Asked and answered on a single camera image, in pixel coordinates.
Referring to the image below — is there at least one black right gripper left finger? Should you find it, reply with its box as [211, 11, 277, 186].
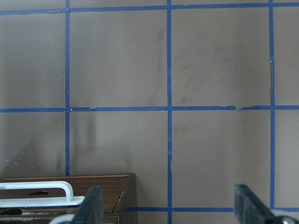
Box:
[72, 186, 103, 224]

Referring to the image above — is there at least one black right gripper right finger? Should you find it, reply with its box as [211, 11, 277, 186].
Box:
[234, 184, 276, 224]

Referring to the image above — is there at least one wooden drawer with white handle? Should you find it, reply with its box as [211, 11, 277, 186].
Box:
[0, 175, 129, 212]

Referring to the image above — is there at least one dark brown drawer cabinet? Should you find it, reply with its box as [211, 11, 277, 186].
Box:
[0, 174, 138, 224]

